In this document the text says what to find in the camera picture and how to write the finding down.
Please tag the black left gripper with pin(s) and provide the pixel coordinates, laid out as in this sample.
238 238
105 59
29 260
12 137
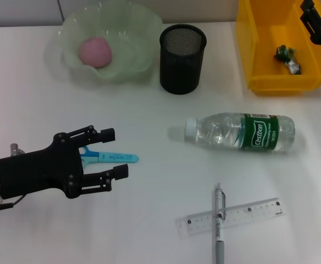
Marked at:
36 170

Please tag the green plastic wrapper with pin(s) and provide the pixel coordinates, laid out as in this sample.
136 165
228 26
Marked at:
288 59

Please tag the pink peach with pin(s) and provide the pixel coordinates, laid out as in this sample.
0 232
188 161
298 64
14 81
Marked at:
96 53

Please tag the clear green-label water bottle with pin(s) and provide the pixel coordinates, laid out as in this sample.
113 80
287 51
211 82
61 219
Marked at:
218 132

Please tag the blue capped scissors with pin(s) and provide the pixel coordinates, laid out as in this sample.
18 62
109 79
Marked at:
119 157

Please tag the translucent green fruit bowl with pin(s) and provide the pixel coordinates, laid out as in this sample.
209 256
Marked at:
133 49

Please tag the black mesh pen holder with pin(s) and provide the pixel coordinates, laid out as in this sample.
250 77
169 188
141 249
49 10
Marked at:
181 68

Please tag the grey clear pen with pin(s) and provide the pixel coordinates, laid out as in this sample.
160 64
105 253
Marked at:
219 247

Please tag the transparent plastic ruler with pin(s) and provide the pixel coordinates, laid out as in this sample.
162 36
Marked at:
245 217

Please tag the yellow plastic bin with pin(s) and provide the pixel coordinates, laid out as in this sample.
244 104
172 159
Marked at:
259 55

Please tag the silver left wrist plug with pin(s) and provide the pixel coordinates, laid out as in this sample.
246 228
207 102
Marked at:
17 148

